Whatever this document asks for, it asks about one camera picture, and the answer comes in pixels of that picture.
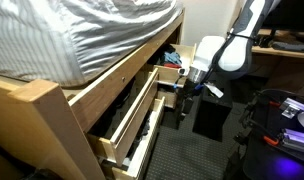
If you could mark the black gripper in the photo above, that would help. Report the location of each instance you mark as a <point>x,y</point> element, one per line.
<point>189,91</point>

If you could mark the wooden drawer with colourful clothes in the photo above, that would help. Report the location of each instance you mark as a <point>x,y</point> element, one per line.
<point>165,76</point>

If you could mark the wooden drawer with grey clothes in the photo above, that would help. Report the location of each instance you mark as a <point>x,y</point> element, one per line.
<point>135,123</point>

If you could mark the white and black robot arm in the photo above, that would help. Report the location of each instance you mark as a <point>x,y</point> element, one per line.
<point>238,53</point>

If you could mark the dark clothes in white-lipped drawer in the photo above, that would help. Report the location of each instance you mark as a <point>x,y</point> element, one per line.
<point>143,131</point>

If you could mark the wooden drawer with white lip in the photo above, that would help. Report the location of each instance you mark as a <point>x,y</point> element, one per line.
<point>148,140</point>

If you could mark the black computer tower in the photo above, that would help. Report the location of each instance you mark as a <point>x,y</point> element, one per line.
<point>212,116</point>

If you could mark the red cloth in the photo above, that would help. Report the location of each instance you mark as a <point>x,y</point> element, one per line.
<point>172,66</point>

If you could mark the blue cloth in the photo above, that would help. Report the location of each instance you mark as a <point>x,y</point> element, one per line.
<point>173,58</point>

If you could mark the black clothes pile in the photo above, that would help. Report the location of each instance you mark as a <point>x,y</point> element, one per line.
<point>167,50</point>

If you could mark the dark grey clothes heap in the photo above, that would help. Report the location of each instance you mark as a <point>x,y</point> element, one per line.
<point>118,106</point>

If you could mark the black robot cart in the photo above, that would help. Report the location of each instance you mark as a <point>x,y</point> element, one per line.
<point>275,156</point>

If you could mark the black desk items cluster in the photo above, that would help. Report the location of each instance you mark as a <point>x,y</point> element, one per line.
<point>262,41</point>

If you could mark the silver aluminium extrusion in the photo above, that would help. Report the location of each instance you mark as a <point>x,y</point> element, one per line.
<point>297,140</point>
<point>293,108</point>

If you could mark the wooden desk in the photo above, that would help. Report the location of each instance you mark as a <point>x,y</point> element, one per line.
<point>285,66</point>

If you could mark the black keyboard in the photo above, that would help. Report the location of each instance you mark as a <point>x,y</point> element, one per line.
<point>292,46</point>

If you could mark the grey sheeted mattress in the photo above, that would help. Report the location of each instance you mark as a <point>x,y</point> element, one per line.
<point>75,36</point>

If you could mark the black monitor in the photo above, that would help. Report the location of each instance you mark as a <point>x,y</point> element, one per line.
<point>292,15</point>

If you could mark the white wrist mount plate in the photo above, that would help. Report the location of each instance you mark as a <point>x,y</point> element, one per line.
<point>213,90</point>

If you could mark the wooden bed frame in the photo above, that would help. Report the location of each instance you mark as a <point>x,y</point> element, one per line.
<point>102,96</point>

